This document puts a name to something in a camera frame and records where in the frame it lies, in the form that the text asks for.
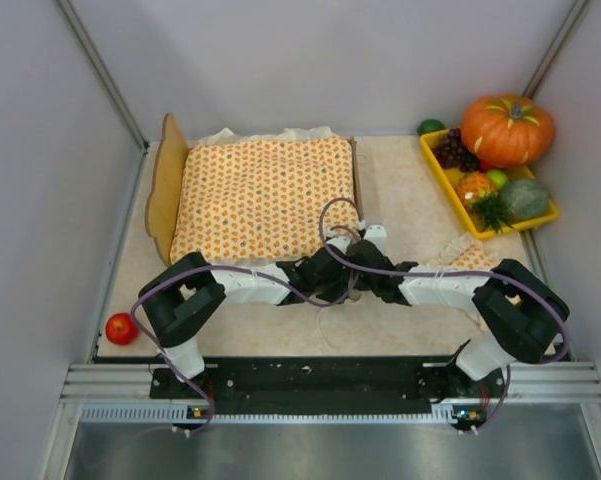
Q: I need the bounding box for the orange pineapple toy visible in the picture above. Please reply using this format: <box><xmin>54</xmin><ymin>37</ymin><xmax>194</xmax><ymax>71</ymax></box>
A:
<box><xmin>455</xmin><ymin>172</ymin><xmax>512</xmax><ymax>234</ymax></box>

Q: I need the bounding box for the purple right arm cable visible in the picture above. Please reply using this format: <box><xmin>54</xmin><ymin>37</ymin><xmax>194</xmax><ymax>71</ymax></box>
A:
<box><xmin>318</xmin><ymin>197</ymin><xmax>572</xmax><ymax>435</ymax></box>

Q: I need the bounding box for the dark green lime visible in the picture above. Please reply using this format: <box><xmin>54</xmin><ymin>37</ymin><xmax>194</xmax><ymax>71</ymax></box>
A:
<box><xmin>416</xmin><ymin>118</ymin><xmax>445</xmax><ymax>136</ymax></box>

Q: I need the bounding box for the green melon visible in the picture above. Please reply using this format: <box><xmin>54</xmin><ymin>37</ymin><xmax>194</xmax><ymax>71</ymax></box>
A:
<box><xmin>499</xmin><ymin>178</ymin><xmax>550</xmax><ymax>223</ymax></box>

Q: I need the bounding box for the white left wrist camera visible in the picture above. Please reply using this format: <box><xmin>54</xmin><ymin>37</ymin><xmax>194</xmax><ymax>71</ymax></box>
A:
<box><xmin>325</xmin><ymin>232</ymin><xmax>352</xmax><ymax>255</ymax></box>

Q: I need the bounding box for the dark purple grape bunch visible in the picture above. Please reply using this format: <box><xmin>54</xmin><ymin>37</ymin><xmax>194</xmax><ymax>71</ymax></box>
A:
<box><xmin>432</xmin><ymin>128</ymin><xmax>480</xmax><ymax>173</ymax></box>

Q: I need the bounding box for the yellow plastic tray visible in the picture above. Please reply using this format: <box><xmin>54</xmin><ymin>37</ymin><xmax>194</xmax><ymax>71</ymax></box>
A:
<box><xmin>419</xmin><ymin>129</ymin><xmax>561</xmax><ymax>240</ymax></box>

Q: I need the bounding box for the duck print pillow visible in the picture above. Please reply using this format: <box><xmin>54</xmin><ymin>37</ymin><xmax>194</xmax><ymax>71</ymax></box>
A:
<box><xmin>425</xmin><ymin>233</ymin><xmax>500</xmax><ymax>270</ymax></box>

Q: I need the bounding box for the red tomato under pumpkin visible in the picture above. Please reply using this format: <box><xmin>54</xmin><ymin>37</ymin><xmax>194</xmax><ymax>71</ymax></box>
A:
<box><xmin>480</xmin><ymin>160</ymin><xmax>495</xmax><ymax>173</ymax></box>

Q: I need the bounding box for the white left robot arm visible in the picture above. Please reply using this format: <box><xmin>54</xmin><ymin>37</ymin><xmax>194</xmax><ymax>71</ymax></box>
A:
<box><xmin>130</xmin><ymin>249</ymin><xmax>351</xmax><ymax>396</ymax></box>

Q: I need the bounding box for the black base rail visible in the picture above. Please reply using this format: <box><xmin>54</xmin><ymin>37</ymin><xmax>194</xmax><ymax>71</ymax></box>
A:
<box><xmin>149</xmin><ymin>356</ymin><xmax>504</xmax><ymax>415</ymax></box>

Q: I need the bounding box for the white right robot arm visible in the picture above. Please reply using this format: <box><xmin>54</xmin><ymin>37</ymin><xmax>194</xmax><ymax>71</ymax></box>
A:
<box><xmin>346</xmin><ymin>240</ymin><xmax>570</xmax><ymax>381</ymax></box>

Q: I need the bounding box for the orange pumpkin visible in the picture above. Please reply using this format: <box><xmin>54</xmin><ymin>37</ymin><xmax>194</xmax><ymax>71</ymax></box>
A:
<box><xmin>460</xmin><ymin>94</ymin><xmax>556</xmax><ymax>169</ymax></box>

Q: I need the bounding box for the wooden pet bed frame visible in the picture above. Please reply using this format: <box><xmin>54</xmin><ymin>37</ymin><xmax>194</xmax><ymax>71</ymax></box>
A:
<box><xmin>144</xmin><ymin>113</ymin><xmax>366</xmax><ymax>269</ymax></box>

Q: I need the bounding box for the red apple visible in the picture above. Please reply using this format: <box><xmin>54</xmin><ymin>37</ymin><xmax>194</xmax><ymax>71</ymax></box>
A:
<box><xmin>105</xmin><ymin>312</ymin><xmax>139</xmax><ymax>346</ymax></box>

